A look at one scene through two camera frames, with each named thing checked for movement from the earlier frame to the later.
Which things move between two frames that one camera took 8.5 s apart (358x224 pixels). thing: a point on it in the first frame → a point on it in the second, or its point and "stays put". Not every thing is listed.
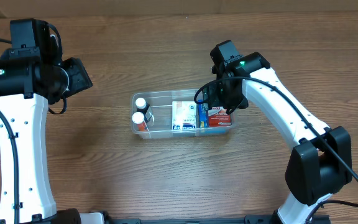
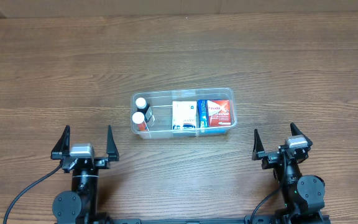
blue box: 202,114 stays put
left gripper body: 78,78 → 99,160
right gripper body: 221,97 → 274,156
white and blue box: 184,115 stays put
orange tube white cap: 138,118 stays put
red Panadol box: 217,116 stays put
